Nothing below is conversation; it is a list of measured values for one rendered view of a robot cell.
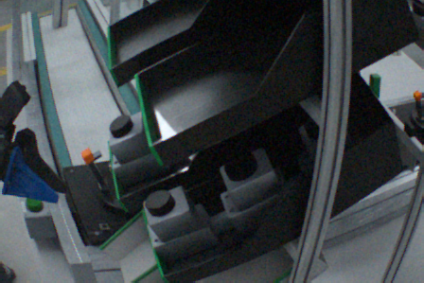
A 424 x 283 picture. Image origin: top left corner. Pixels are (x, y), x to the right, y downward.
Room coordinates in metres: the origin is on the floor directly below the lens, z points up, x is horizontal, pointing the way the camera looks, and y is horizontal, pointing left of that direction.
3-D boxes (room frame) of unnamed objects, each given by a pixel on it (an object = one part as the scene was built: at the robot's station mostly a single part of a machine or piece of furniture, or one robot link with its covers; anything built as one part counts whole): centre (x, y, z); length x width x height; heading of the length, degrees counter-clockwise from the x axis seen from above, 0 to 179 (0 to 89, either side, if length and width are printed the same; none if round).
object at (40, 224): (0.95, 0.36, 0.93); 0.21 x 0.07 x 0.06; 22
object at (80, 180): (0.95, 0.13, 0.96); 0.24 x 0.24 x 0.02; 22
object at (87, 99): (1.24, 0.22, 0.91); 0.84 x 0.28 x 0.10; 22
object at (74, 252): (1.15, 0.38, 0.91); 0.89 x 0.06 x 0.11; 22
